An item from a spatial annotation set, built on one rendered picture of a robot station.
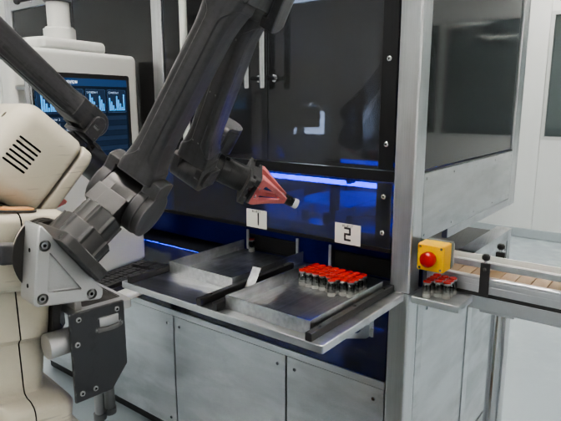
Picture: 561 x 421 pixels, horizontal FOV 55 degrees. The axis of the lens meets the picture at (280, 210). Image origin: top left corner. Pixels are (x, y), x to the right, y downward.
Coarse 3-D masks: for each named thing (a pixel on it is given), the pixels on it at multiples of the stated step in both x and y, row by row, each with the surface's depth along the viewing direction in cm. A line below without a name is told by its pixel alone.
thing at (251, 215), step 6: (246, 210) 176; (252, 210) 174; (258, 210) 173; (264, 210) 171; (246, 216) 176; (252, 216) 175; (264, 216) 171; (246, 222) 177; (252, 222) 175; (264, 222) 172; (264, 228) 172
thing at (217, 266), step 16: (240, 240) 189; (192, 256) 170; (208, 256) 176; (224, 256) 180; (240, 256) 180; (256, 256) 180; (272, 256) 180; (288, 256) 168; (176, 272) 162; (192, 272) 158; (208, 272) 153; (224, 272) 163; (240, 272) 163
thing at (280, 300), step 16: (288, 272) 154; (256, 288) 144; (272, 288) 149; (288, 288) 149; (304, 288) 149; (368, 288) 139; (240, 304) 132; (256, 304) 128; (272, 304) 137; (288, 304) 137; (304, 304) 137; (320, 304) 137; (336, 304) 137; (352, 304) 133; (272, 320) 126; (288, 320) 123; (304, 320) 120; (320, 320) 122
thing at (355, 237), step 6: (336, 222) 155; (336, 228) 155; (342, 228) 154; (354, 228) 152; (360, 228) 150; (336, 234) 156; (342, 234) 154; (354, 234) 152; (360, 234) 151; (336, 240) 156; (342, 240) 155; (354, 240) 152; (360, 240) 151
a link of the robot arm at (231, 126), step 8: (232, 120) 109; (232, 128) 105; (240, 128) 108; (224, 136) 104; (232, 136) 106; (224, 144) 106; (232, 144) 107; (224, 152) 107; (216, 168) 106; (208, 176) 102; (216, 176) 107; (200, 184) 102; (208, 184) 105
